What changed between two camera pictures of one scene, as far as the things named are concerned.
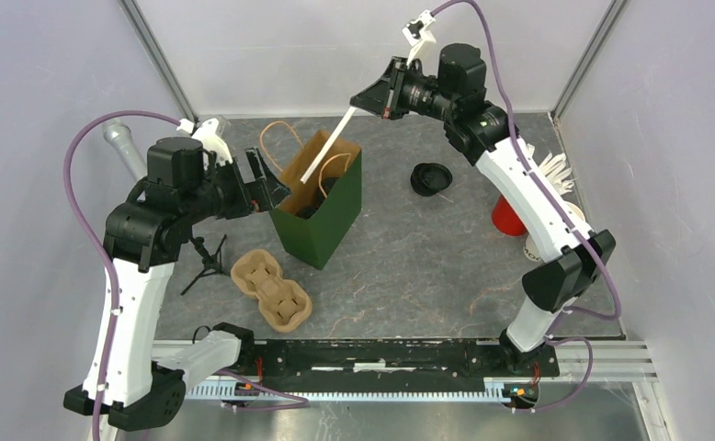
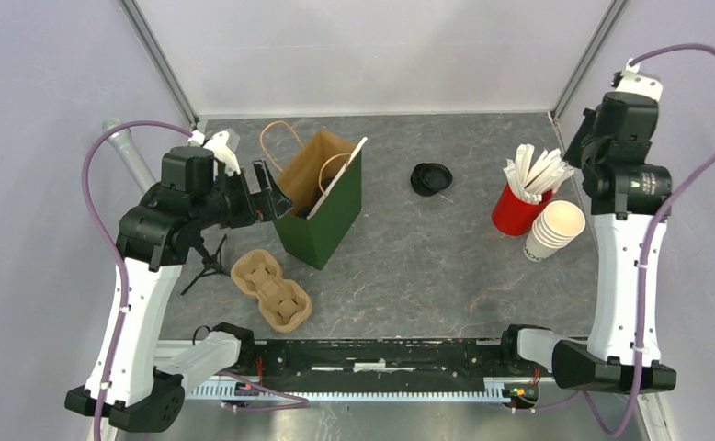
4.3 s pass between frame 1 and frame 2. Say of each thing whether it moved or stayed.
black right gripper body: moved
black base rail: stayed
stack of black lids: stayed
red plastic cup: stayed
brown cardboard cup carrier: stayed
